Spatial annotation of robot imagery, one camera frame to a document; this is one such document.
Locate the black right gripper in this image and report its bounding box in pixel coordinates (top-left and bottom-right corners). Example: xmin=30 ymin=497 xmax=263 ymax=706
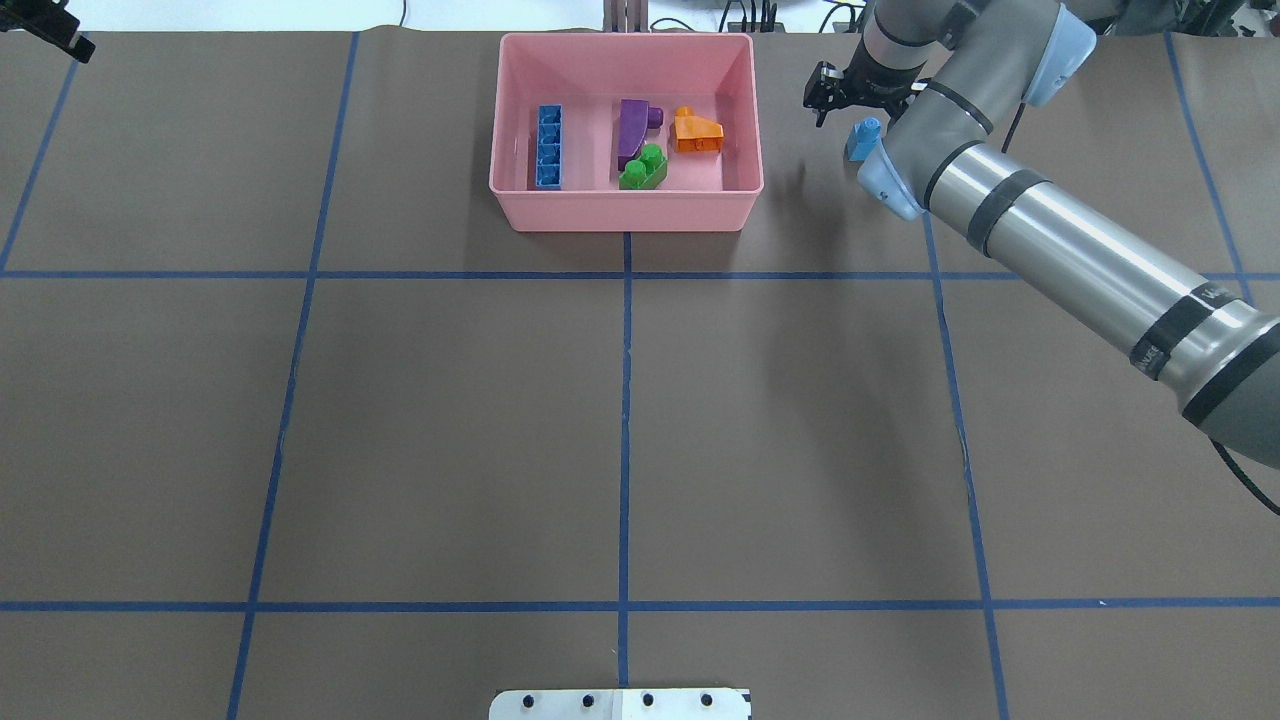
xmin=803 ymin=61 xmax=924 ymax=128

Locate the small light blue block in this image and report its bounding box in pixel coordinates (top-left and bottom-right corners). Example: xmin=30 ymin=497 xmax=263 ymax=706
xmin=845 ymin=117 xmax=882 ymax=163

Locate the orange toy block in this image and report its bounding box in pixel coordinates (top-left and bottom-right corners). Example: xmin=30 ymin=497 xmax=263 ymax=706
xmin=671 ymin=105 xmax=724 ymax=154

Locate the green toy block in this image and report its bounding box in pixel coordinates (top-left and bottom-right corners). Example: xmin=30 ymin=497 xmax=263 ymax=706
xmin=618 ymin=143 xmax=669 ymax=191

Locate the purple toy block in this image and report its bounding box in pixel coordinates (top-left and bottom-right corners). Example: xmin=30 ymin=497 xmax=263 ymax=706
xmin=614 ymin=97 xmax=666 ymax=172

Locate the long blue toy block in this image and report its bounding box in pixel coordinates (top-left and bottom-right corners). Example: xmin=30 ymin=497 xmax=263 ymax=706
xmin=532 ymin=104 xmax=564 ymax=191

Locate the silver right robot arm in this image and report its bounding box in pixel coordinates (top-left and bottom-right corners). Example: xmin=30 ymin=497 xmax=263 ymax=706
xmin=803 ymin=1 xmax=1279 ymax=468

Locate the pink plastic box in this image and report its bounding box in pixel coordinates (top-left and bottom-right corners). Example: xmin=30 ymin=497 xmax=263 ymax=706
xmin=489 ymin=33 xmax=764 ymax=233

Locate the upper black relay board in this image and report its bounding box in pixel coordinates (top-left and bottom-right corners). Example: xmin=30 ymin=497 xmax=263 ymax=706
xmin=717 ymin=1 xmax=785 ymax=35

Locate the black office chair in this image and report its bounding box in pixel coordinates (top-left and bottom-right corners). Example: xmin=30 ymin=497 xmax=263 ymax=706
xmin=1070 ymin=1 xmax=1277 ymax=38

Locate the black camera cable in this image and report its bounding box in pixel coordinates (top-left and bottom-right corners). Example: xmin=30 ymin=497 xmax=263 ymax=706
xmin=1208 ymin=439 xmax=1280 ymax=519

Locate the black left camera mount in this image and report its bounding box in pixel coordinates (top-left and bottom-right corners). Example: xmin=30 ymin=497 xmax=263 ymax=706
xmin=1 ymin=1 xmax=96 ymax=64

